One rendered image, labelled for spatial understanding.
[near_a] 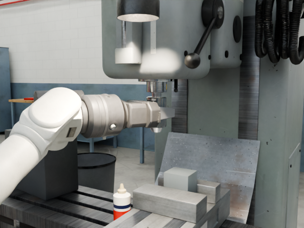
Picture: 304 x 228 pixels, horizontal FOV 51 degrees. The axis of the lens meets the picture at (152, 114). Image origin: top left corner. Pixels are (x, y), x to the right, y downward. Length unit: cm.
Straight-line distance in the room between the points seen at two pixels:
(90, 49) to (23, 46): 203
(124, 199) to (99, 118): 22
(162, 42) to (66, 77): 634
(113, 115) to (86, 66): 594
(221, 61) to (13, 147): 50
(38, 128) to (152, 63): 25
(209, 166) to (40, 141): 64
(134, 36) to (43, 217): 52
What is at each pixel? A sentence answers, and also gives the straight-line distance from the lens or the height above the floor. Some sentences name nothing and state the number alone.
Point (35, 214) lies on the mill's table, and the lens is 92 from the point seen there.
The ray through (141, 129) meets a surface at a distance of 486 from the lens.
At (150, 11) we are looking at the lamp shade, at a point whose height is 142.
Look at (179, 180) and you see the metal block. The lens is 72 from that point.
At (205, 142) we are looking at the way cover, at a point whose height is 110.
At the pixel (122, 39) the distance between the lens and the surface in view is 63.
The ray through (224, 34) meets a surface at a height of 142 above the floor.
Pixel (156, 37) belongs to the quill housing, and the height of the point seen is 139.
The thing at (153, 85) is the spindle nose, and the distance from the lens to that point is 72.
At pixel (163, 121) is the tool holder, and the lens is 73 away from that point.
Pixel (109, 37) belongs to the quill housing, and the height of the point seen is 140.
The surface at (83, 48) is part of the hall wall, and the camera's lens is 661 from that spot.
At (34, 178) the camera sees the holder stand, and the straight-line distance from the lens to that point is 103.
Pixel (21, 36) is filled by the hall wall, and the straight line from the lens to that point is 804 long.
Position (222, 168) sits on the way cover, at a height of 103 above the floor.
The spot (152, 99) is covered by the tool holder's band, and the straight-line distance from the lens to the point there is 72.
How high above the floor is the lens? 131
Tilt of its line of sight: 6 degrees down
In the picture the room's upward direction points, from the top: straight up
